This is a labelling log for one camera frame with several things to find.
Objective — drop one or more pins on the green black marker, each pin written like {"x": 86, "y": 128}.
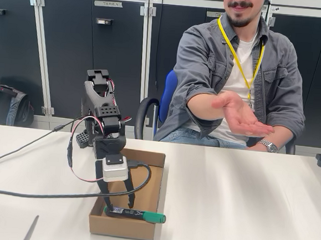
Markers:
{"x": 148, "y": 217}

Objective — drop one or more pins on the person's right forearm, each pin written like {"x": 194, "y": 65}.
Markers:
{"x": 206, "y": 107}

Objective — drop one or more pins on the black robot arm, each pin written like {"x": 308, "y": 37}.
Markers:
{"x": 105, "y": 111}

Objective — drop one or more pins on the person's left forearm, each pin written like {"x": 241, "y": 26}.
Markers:
{"x": 281, "y": 144}

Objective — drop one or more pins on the person's bearded head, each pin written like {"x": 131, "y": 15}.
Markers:
{"x": 241, "y": 12}

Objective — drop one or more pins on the person's left hand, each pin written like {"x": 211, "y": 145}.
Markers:
{"x": 253, "y": 146}

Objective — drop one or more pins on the person's right hand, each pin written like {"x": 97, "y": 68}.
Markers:
{"x": 244, "y": 118}

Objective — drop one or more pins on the brown cardboard box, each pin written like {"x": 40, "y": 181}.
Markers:
{"x": 121, "y": 229}

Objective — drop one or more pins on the grey cabinet hinge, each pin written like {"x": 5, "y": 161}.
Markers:
{"x": 148, "y": 11}
{"x": 37, "y": 1}
{"x": 47, "y": 110}
{"x": 271, "y": 21}

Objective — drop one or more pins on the blue jeans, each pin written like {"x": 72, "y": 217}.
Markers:
{"x": 187, "y": 136}

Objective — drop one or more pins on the grey stick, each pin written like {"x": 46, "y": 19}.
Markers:
{"x": 30, "y": 230}

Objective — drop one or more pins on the dark grey backpack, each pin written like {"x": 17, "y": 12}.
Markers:
{"x": 0, "y": 107}

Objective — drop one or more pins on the man in grey shirt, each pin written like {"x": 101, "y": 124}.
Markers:
{"x": 198, "y": 59}

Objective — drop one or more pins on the grey tape label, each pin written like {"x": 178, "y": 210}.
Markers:
{"x": 108, "y": 3}
{"x": 213, "y": 14}

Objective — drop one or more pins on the silver wristwatch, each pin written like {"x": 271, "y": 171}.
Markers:
{"x": 272, "y": 147}

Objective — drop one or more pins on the white t-shirt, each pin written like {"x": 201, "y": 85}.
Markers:
{"x": 246, "y": 57}

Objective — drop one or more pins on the white camera box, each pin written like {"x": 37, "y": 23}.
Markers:
{"x": 115, "y": 169}

